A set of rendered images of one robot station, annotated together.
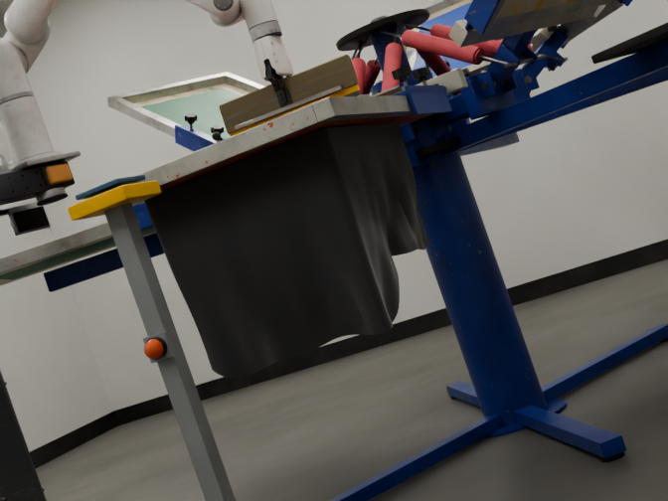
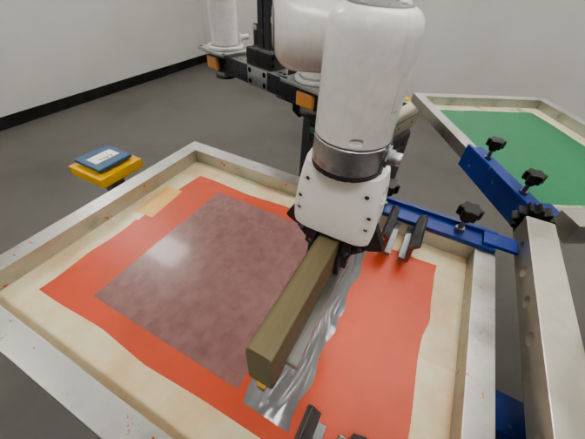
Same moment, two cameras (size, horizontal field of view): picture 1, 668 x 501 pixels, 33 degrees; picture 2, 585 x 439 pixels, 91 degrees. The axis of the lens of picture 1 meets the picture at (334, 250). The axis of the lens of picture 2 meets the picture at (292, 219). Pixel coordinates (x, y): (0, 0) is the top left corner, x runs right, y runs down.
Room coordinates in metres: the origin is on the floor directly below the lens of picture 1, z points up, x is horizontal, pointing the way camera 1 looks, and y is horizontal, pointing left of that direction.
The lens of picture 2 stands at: (2.70, -0.29, 1.40)
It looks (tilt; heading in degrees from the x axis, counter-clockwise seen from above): 43 degrees down; 92
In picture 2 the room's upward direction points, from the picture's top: 4 degrees clockwise
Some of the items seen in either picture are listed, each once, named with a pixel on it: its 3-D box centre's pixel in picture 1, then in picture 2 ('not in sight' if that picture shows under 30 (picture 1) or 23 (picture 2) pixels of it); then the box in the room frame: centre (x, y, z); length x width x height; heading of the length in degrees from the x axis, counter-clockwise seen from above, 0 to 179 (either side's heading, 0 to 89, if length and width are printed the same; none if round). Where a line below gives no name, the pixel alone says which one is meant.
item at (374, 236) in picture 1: (389, 217); not in sight; (2.49, -0.14, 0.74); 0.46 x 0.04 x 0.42; 157
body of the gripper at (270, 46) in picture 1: (272, 56); (340, 192); (2.74, -0.02, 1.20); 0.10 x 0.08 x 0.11; 157
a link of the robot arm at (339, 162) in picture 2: (266, 32); (356, 147); (2.75, -0.02, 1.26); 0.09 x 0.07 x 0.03; 157
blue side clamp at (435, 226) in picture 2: not in sight; (414, 225); (2.95, 0.19, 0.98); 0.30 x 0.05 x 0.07; 157
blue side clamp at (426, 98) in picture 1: (421, 102); not in sight; (2.74, -0.32, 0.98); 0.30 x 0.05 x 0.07; 157
